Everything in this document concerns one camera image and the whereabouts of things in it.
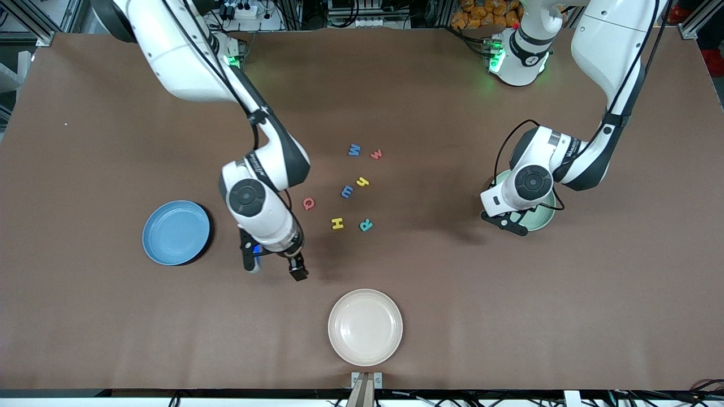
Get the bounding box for equipment rack shelf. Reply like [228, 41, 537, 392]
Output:
[327, 0, 411, 29]

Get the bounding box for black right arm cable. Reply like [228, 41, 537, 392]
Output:
[161, 0, 295, 211]

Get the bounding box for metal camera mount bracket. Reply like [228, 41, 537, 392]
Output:
[351, 371, 383, 407]

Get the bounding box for brown table mat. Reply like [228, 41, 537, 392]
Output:
[0, 25, 724, 391]

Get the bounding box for beige plate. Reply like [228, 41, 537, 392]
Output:
[328, 289, 403, 367]

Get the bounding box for white power strip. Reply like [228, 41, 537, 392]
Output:
[222, 2, 260, 19]

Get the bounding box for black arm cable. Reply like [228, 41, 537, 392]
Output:
[494, 0, 675, 213]
[161, 0, 295, 211]

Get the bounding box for aluminium frame profile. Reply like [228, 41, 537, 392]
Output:
[10, 0, 57, 47]
[679, 0, 724, 40]

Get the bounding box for blue plate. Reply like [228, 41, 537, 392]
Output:
[142, 200, 210, 266]

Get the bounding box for green plate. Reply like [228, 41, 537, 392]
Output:
[490, 170, 557, 232]

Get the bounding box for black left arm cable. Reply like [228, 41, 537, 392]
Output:
[494, 0, 675, 213]

